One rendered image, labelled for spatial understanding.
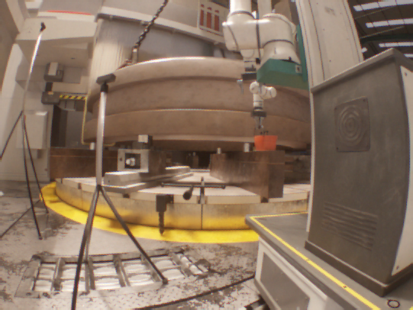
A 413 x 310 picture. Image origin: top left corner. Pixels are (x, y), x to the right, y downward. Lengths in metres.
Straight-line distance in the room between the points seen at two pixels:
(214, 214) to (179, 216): 0.30
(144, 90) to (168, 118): 0.59
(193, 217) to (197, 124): 0.98
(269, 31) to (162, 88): 1.79
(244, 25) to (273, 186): 1.16
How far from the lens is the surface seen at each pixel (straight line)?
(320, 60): 0.94
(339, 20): 1.20
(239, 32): 1.05
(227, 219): 1.82
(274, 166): 1.66
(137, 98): 2.73
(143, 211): 1.90
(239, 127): 2.29
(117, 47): 5.49
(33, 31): 3.61
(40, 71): 4.35
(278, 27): 1.05
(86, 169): 2.93
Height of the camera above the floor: 0.61
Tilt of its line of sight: 1 degrees up
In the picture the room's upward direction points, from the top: 2 degrees clockwise
